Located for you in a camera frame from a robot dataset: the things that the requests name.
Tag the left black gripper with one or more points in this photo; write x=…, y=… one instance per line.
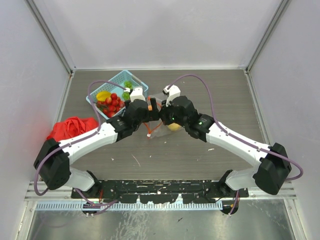
x=152, y=114

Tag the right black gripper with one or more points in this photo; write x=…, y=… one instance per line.
x=163, y=111

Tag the clear orange zip top bag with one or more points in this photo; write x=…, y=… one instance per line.
x=157, y=128

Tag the yellow pear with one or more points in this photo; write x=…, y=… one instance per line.
x=174, y=127

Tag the yellow mango slice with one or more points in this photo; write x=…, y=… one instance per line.
x=103, y=95

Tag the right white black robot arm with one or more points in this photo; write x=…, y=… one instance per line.
x=268, y=170

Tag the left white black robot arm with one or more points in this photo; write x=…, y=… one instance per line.
x=53, y=163

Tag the green grape bunch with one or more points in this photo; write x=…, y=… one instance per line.
x=126, y=93

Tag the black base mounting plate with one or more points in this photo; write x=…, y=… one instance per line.
x=163, y=191

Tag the red crumpled cloth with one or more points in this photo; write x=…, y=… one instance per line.
x=72, y=127

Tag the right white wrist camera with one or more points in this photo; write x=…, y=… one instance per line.
x=172, y=92

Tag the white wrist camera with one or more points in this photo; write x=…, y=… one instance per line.
x=172, y=92
x=137, y=94

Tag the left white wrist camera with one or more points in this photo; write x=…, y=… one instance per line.
x=137, y=94

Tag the aluminium frame rail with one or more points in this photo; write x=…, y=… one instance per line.
x=38, y=192

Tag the white slotted cable duct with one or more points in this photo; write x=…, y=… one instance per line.
x=80, y=206

